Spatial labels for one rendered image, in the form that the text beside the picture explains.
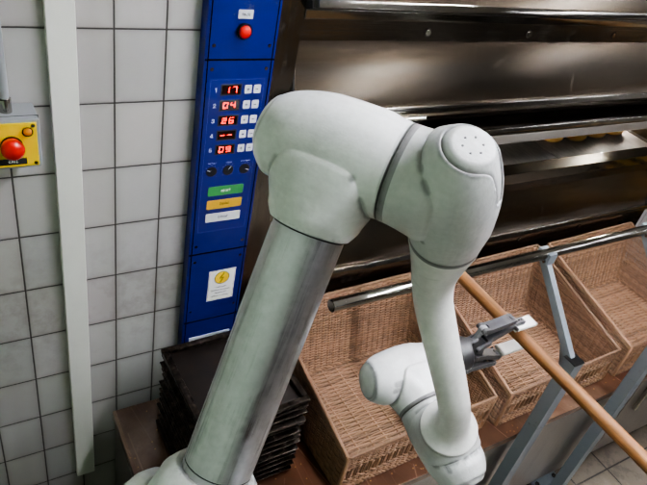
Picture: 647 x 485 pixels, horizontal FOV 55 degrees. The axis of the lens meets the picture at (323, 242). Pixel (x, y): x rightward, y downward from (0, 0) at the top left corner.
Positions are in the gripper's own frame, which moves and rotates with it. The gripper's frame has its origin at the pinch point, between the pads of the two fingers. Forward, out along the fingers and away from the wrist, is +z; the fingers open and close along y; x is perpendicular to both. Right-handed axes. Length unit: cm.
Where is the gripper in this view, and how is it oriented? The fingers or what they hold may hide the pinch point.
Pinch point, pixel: (517, 334)
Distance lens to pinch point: 147.0
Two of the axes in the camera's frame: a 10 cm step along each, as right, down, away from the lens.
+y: -1.9, 8.0, 5.7
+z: 8.6, -1.5, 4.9
